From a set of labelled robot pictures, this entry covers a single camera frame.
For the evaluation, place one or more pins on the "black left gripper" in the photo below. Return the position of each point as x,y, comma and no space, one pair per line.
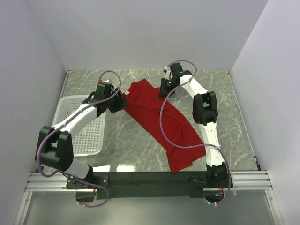
121,102

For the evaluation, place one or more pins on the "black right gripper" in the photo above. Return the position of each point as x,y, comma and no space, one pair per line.
163,92

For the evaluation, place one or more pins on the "red t shirt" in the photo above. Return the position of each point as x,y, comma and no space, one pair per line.
145,107

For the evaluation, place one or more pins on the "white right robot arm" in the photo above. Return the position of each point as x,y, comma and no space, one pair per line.
205,114

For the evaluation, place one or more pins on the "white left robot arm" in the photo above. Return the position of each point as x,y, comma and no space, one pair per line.
55,144

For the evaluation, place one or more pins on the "white plastic basket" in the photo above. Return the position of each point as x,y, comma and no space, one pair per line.
89,140

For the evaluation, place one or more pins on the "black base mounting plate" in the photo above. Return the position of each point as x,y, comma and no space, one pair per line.
152,184

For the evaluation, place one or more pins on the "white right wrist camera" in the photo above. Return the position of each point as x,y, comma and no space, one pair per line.
167,73

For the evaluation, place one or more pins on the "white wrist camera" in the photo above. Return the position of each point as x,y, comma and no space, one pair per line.
110,81
167,73

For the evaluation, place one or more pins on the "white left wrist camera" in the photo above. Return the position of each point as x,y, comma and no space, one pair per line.
110,81

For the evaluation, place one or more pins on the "aluminium frame rail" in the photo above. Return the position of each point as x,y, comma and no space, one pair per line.
250,202

